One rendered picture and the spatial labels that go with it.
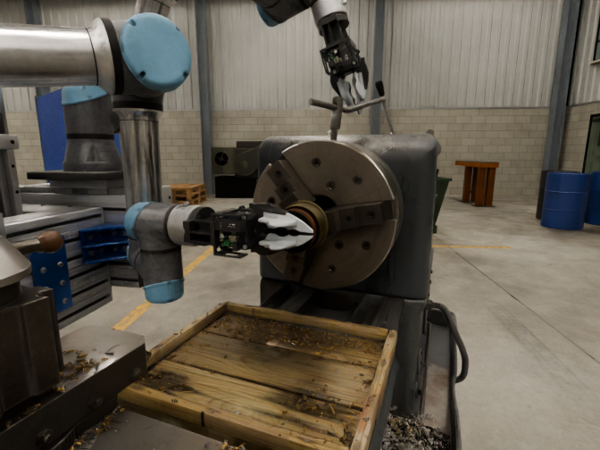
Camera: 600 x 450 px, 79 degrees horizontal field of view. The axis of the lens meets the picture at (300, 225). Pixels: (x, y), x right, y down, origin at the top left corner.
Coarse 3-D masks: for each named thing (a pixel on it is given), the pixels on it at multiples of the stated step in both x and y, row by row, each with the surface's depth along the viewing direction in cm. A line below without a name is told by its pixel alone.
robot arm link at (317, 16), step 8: (320, 0) 80; (328, 0) 79; (336, 0) 79; (344, 0) 81; (312, 8) 82; (320, 8) 80; (328, 8) 79; (336, 8) 79; (344, 8) 80; (320, 16) 81; (328, 16) 80
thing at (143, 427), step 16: (112, 416) 34; (128, 416) 34; (144, 416) 34; (112, 432) 32; (128, 432) 32; (144, 432) 32; (160, 432) 32; (176, 432) 32; (192, 432) 32; (80, 448) 30; (96, 448) 30; (112, 448) 30; (128, 448) 30; (144, 448) 30; (160, 448) 30; (176, 448) 30; (192, 448) 30; (208, 448) 30; (240, 448) 30
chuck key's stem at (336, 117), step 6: (336, 96) 73; (336, 102) 73; (342, 102) 73; (342, 108) 74; (336, 114) 73; (330, 120) 74; (336, 120) 74; (330, 126) 74; (336, 126) 74; (336, 132) 75; (330, 138) 75; (336, 138) 75
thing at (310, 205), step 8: (304, 200) 66; (288, 208) 64; (296, 208) 64; (304, 208) 63; (312, 208) 64; (320, 208) 66; (296, 216) 61; (304, 216) 61; (312, 216) 63; (320, 216) 64; (312, 224) 61; (320, 224) 63; (328, 224) 66; (280, 232) 64; (288, 232) 67; (296, 232) 69; (320, 232) 63; (312, 240) 62; (320, 240) 66; (296, 248) 62; (304, 248) 62
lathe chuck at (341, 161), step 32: (288, 160) 75; (320, 160) 73; (352, 160) 70; (256, 192) 80; (320, 192) 74; (352, 192) 72; (384, 192) 69; (384, 224) 70; (320, 256) 77; (352, 256) 74; (384, 256) 72; (320, 288) 78
